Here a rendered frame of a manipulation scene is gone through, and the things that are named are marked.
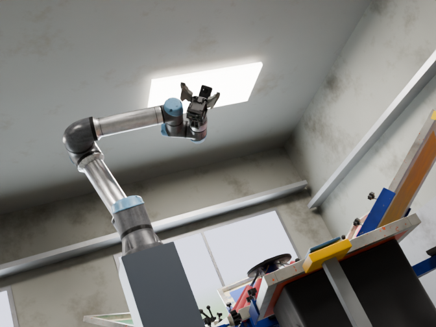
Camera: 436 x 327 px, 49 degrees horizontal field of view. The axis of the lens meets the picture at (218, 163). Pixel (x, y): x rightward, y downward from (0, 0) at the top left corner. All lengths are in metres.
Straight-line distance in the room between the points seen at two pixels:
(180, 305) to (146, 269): 0.15
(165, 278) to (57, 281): 4.38
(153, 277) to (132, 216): 0.24
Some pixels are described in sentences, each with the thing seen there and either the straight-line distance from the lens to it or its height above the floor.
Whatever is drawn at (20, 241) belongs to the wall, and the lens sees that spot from 6.12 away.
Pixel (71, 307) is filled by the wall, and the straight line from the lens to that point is 5.80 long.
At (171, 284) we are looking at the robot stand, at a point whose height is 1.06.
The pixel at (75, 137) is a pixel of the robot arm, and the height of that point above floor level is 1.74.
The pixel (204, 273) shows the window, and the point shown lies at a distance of 6.00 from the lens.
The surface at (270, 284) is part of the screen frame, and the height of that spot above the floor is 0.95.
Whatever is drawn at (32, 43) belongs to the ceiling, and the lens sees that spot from 4.08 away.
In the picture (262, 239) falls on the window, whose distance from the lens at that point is 6.37.
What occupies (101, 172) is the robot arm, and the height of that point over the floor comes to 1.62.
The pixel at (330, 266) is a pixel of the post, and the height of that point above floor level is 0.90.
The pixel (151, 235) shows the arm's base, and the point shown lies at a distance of 1.65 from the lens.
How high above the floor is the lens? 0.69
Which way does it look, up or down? 25 degrees up
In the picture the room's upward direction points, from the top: 24 degrees counter-clockwise
